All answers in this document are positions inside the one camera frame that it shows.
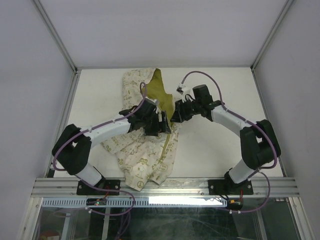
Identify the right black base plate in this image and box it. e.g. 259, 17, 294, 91
207, 179, 254, 196

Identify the cream green printed jacket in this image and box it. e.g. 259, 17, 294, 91
102, 68, 181, 191

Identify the left aluminium frame post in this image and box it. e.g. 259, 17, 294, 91
31, 0, 78, 74

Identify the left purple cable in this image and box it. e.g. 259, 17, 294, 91
52, 81, 137, 240

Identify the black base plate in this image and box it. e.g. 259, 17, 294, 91
76, 178, 121, 196
207, 179, 254, 196

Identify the right aluminium frame post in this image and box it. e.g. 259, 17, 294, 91
250, 0, 296, 72

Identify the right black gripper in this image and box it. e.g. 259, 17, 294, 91
169, 97, 202, 123

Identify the slotted grey cable duct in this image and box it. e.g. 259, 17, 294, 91
42, 196, 227, 208

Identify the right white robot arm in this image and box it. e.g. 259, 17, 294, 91
171, 84, 281, 194

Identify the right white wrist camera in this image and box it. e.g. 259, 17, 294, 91
176, 83, 191, 102

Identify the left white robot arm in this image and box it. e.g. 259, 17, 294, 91
51, 98, 171, 195

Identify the aluminium mounting rail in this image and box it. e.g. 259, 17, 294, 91
31, 175, 300, 199

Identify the purple cable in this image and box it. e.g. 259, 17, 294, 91
181, 71, 280, 215
52, 81, 137, 240

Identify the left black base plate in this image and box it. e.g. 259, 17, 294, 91
76, 178, 121, 196

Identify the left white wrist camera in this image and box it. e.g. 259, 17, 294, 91
150, 99, 160, 107

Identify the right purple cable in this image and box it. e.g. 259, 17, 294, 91
181, 71, 280, 215

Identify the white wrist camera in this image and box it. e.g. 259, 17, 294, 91
150, 99, 160, 107
176, 83, 191, 102

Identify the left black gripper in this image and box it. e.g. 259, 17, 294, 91
141, 110, 170, 136

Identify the aluminium frame post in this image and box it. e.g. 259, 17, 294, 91
250, 0, 296, 72
31, 0, 78, 74

